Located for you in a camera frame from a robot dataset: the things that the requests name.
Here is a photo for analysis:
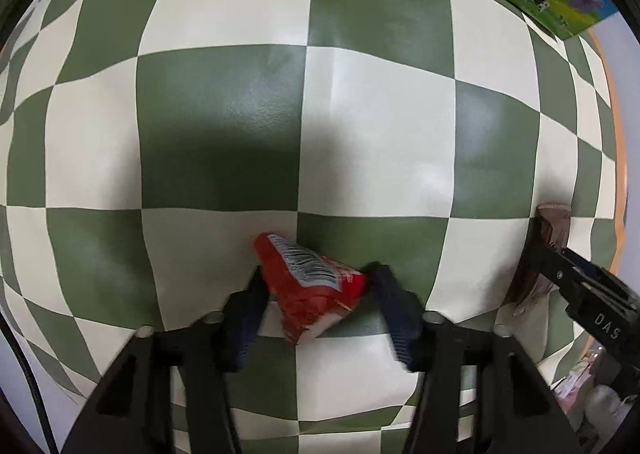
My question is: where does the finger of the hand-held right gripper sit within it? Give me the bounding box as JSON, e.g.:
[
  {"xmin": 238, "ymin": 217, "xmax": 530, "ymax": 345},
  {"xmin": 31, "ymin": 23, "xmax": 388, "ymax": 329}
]
[
  {"xmin": 525, "ymin": 233, "xmax": 640, "ymax": 360},
  {"xmin": 562, "ymin": 247, "xmax": 640, "ymax": 312}
]

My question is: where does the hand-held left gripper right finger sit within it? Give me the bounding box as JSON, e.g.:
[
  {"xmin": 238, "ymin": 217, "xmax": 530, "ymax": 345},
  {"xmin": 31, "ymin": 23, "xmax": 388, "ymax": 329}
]
[{"xmin": 365, "ymin": 263, "xmax": 583, "ymax": 454}]

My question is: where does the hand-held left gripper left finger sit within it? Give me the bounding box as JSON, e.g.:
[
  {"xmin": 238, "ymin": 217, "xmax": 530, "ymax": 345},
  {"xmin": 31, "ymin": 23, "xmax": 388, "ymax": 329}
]
[{"xmin": 60, "ymin": 267, "xmax": 271, "ymax": 454}]

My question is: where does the red snack packet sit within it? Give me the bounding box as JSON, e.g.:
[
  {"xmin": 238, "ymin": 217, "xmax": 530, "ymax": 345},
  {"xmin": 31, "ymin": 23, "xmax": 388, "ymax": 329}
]
[{"xmin": 252, "ymin": 233, "xmax": 370, "ymax": 346}]

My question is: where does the brown pink snack packet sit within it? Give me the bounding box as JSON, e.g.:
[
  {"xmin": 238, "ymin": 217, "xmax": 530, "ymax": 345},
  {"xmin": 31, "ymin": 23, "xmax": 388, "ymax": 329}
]
[{"xmin": 510, "ymin": 203, "xmax": 572, "ymax": 315}]

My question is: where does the grey soft object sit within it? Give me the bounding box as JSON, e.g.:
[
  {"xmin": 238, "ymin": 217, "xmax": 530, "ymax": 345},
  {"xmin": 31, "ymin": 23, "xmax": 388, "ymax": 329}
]
[{"xmin": 584, "ymin": 385, "xmax": 632, "ymax": 430}]

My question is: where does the green white checkered tablecloth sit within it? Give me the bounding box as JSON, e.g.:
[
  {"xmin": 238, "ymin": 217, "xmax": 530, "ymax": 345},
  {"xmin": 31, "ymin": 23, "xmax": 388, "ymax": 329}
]
[{"xmin": 0, "ymin": 0, "xmax": 628, "ymax": 440}]

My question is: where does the black cable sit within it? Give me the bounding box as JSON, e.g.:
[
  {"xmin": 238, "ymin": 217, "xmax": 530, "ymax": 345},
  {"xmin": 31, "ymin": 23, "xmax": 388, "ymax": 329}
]
[{"xmin": 0, "ymin": 324, "xmax": 58, "ymax": 454}]

